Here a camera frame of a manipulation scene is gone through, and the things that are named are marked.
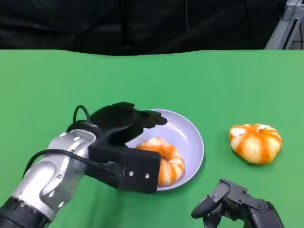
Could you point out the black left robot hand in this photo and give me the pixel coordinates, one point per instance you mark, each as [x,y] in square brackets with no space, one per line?
[118,123]

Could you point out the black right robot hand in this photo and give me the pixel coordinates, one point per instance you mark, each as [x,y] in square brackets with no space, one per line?
[237,209]

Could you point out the orange and white bread roll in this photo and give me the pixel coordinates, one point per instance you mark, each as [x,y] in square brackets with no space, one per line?
[172,169]
[256,145]

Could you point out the lilac plate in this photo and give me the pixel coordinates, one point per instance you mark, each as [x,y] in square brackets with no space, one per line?
[180,133]

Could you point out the green cloth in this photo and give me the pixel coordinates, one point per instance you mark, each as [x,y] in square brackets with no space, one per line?
[47,83]

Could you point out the black curtain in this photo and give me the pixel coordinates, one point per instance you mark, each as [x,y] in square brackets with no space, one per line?
[71,23]

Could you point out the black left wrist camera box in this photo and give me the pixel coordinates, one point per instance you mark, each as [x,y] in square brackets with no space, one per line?
[137,166]

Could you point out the aluminium frame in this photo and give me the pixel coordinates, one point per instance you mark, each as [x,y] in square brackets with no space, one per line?
[282,28]

